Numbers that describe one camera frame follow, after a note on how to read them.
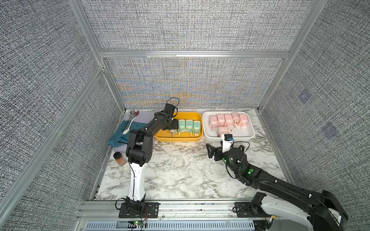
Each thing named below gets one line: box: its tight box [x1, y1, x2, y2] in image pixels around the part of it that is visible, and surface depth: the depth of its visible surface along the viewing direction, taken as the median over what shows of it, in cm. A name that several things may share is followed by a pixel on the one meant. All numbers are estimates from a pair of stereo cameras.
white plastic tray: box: [202, 111, 256, 142], surface depth 108 cm
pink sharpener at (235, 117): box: [231, 112, 240, 129], surface depth 106 cm
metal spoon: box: [129, 109, 140, 120], surface depth 117 cm
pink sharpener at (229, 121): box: [224, 114, 233, 128], surface depth 106 cm
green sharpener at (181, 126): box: [177, 119, 186, 136], surface depth 102 cm
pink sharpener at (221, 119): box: [216, 113, 226, 127], surface depth 106 cm
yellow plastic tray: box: [154, 111, 204, 142], surface depth 102 cm
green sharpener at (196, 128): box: [193, 120, 201, 138], surface depth 102 cm
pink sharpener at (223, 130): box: [217, 125, 233, 138], surface depth 100 cm
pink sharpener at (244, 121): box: [238, 114, 249, 129], surface depth 106 cm
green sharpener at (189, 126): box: [185, 119, 193, 136], surface depth 102 cm
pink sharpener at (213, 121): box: [209, 115, 219, 129], surface depth 105 cm
